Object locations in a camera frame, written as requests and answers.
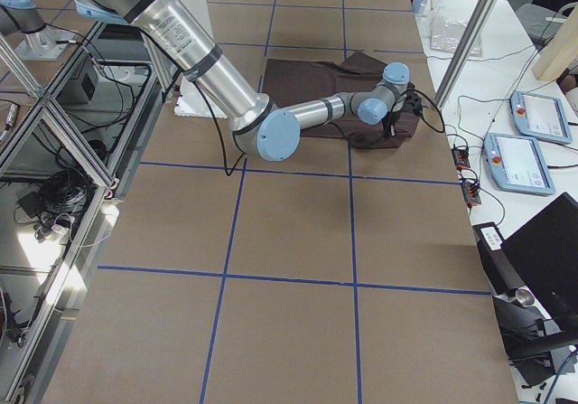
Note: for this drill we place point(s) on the wooden beam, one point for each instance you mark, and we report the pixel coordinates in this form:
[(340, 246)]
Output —
[(562, 50)]

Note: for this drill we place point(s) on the far teach pendant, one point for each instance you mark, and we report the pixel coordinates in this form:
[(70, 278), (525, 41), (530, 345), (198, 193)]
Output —
[(541, 117)]

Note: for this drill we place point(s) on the near teach pendant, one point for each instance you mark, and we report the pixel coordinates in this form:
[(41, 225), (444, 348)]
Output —
[(517, 165)]

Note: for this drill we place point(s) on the orange terminal block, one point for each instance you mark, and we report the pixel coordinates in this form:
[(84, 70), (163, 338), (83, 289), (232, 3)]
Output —
[(460, 156)]

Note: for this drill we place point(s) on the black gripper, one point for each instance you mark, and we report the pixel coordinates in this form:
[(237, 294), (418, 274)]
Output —
[(394, 117)]

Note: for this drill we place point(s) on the steel cup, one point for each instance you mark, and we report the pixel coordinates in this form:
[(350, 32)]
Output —
[(521, 297)]

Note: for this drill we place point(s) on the teach pendant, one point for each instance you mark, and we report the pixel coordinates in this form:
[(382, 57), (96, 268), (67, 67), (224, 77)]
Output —
[(517, 165), (541, 117)]

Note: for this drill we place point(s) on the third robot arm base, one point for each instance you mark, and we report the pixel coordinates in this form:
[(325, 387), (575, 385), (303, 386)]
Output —
[(40, 42)]

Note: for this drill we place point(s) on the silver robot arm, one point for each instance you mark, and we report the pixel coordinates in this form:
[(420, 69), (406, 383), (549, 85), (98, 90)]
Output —
[(258, 126)]

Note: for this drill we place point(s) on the aluminium frame rack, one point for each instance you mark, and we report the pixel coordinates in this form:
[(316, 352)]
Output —
[(81, 121)]

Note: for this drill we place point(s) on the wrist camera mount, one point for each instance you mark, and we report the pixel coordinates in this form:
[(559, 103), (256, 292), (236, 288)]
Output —
[(413, 102)]

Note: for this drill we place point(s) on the black monitor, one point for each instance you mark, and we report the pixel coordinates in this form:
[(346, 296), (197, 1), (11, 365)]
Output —
[(544, 254)]

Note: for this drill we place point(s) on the dark brown t-shirt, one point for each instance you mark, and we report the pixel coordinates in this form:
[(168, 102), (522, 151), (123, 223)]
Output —
[(292, 82)]

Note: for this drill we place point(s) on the clear plastic bag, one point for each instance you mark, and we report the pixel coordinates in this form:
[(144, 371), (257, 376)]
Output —
[(446, 33)]

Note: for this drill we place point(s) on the aluminium frame post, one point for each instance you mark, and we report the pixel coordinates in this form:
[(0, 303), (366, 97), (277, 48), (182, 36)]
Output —
[(476, 23)]

